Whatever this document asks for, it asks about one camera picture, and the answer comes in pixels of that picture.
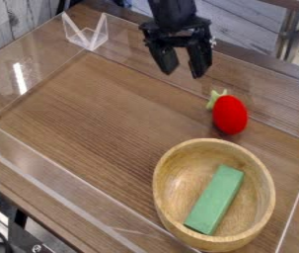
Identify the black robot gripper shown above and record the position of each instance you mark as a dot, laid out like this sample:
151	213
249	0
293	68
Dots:
177	27

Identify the red plush fruit green stem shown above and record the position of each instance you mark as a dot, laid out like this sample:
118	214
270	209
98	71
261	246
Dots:
230	113

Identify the metal stand in background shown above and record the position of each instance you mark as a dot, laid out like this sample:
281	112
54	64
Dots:
288	44

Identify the clear acrylic tray walls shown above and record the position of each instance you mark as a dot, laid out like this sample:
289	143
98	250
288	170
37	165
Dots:
89	117

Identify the wooden bowl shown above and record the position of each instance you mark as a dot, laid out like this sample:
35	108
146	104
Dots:
182	175

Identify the green rectangular block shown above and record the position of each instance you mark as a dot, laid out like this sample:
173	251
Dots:
214	201

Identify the clear acrylic corner bracket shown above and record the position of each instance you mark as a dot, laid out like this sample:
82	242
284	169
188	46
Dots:
87	38

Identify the black table leg bracket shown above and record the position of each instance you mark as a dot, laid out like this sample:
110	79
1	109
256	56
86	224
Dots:
22	240

